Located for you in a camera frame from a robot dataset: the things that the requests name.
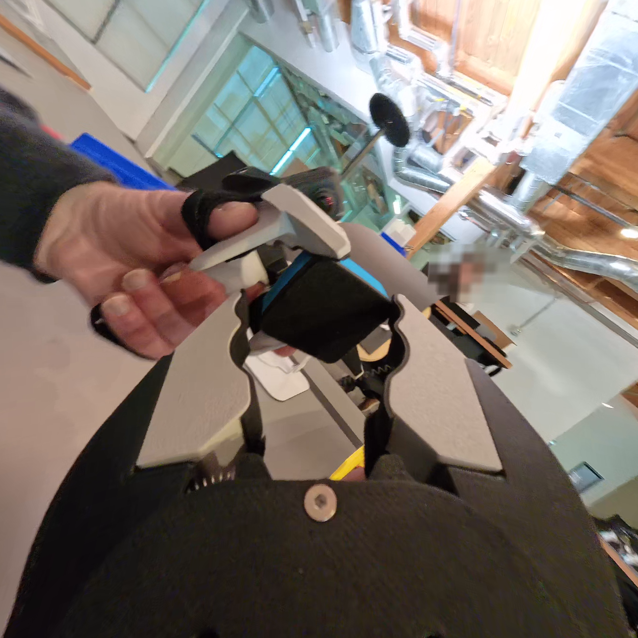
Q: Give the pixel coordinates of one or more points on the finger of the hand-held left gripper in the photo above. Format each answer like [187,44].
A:
[309,219]
[266,344]

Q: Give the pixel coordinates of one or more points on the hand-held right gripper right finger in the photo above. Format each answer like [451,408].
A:
[438,403]

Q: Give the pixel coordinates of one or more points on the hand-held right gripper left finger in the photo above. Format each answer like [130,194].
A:
[199,398]

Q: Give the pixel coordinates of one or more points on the blue black felt eraser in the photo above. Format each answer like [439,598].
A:
[324,309]

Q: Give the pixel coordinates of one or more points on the yellow plastic bin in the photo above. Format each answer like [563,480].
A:
[349,463]

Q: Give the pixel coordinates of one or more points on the blue plastic bin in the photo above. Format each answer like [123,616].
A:
[119,162]

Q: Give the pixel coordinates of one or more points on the person's left forearm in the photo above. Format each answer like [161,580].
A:
[40,174]

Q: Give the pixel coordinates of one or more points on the person's left hand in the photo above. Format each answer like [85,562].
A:
[109,234]

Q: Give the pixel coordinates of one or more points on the blue box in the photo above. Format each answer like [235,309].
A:
[393,244]

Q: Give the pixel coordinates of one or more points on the white box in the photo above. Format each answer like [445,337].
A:
[403,229]

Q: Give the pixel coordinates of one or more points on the black disc-top floor lamp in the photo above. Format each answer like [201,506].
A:
[389,119]

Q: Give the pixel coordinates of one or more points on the wooden beam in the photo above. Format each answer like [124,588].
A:
[448,204]

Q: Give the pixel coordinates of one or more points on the metal pipes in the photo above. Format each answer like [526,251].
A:
[548,239]

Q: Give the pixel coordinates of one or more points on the wooden table black frame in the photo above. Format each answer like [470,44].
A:
[473,334]

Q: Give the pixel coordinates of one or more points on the small wall screen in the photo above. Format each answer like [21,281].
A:
[585,477]

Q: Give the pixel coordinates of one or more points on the rectangular metal duct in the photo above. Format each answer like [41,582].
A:
[588,89]

